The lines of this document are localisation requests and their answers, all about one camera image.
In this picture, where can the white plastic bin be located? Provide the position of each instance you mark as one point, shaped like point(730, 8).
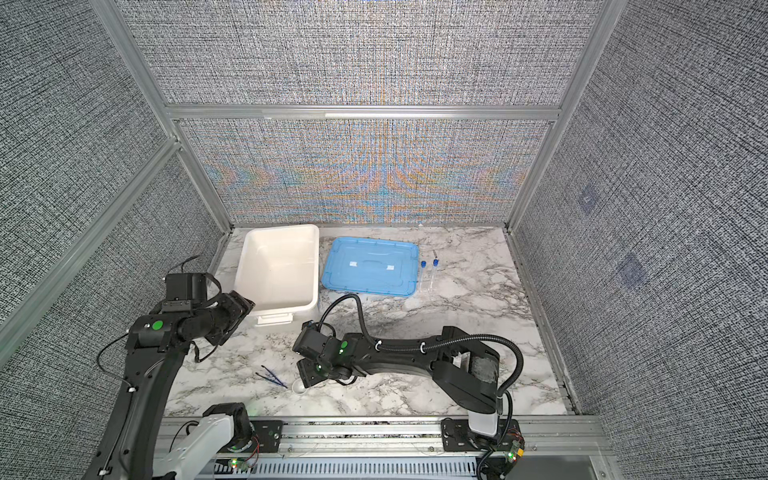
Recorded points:
point(278, 271)

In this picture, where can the blue tweezers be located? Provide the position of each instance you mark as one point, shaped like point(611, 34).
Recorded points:
point(271, 377)

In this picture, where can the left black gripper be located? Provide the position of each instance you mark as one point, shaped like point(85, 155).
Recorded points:
point(240, 307)

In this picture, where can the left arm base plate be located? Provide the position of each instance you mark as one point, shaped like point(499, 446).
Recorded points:
point(264, 436)

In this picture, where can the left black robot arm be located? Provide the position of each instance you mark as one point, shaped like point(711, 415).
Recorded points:
point(156, 346)

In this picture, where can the small clear round dish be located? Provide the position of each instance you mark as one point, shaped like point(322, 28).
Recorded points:
point(298, 387)

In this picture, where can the aluminium front rail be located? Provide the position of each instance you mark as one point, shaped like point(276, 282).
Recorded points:
point(384, 447)

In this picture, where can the blue-capped test tube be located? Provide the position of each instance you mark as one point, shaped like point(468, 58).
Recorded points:
point(421, 275)
point(433, 274)

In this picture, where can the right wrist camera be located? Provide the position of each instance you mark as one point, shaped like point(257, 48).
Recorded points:
point(312, 344)

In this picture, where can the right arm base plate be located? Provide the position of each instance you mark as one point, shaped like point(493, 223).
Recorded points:
point(474, 435)

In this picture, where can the blue plastic lid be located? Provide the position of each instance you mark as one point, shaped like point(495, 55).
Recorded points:
point(372, 266)

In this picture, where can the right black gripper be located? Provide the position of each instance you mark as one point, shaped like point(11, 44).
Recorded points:
point(306, 374)

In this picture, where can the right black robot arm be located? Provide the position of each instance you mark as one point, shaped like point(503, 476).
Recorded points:
point(476, 371)

